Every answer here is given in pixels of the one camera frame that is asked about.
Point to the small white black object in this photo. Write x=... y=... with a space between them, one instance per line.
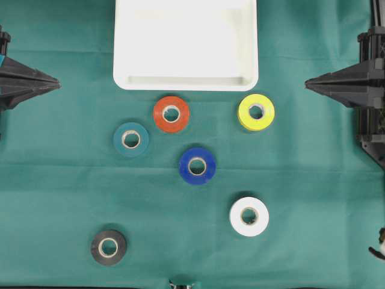
x=380 y=253

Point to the white plastic tray case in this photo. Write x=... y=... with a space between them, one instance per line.
x=186 y=45

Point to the green table cloth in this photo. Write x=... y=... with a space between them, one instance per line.
x=63 y=182

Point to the yellow tape roll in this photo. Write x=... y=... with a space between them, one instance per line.
x=256 y=112

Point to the black tape roll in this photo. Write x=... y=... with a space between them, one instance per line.
x=108 y=247

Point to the black rail right edge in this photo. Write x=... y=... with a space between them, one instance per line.
x=377 y=13

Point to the teal tape roll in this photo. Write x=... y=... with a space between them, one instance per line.
x=131 y=139

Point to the table-level camera mount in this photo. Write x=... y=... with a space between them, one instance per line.
x=180 y=286

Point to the white tape roll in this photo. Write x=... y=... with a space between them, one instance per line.
x=249 y=216

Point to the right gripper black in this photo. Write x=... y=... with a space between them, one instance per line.
x=369 y=70

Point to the red tape roll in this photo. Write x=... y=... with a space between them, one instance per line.
x=171 y=114

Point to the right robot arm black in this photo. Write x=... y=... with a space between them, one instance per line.
x=370 y=128

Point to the blue tape roll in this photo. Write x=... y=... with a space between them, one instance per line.
x=197 y=166

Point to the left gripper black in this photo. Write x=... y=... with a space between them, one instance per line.
x=14 y=73

